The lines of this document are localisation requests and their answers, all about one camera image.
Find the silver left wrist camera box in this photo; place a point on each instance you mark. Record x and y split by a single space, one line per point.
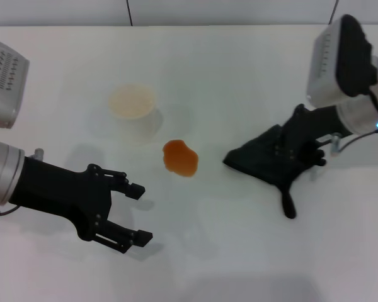
3 94

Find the white paper cup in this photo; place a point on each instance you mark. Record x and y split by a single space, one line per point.
130 102

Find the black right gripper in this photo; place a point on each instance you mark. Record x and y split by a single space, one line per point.
318 124

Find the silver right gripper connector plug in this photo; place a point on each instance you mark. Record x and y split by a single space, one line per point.
335 146

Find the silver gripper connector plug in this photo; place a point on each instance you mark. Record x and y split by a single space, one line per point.
38 153
335 146

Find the dark rag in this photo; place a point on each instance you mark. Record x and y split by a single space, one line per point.
255 160

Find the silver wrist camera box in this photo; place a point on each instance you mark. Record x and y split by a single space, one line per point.
3 94
327 72

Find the brown water stain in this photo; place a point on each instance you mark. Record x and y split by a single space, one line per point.
179 157

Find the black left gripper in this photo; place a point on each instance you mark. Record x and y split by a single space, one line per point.
60 192

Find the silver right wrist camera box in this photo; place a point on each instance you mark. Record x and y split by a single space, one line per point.
327 72

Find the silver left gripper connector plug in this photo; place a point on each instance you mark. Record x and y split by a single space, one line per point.
38 153

